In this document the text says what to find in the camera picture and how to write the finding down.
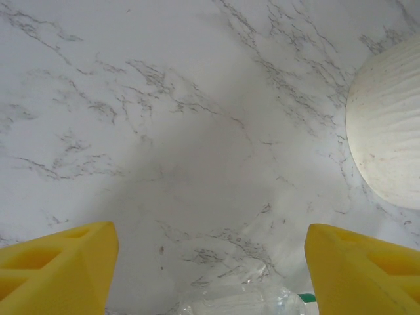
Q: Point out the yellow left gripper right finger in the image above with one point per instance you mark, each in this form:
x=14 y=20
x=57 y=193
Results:
x=331 y=269

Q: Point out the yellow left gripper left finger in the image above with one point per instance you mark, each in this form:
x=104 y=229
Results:
x=88 y=262

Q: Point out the clear bottle green cap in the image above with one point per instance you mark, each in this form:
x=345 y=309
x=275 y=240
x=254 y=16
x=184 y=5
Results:
x=246 y=302

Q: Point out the cream ribbed plastic bin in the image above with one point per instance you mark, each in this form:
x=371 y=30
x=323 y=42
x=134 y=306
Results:
x=387 y=131

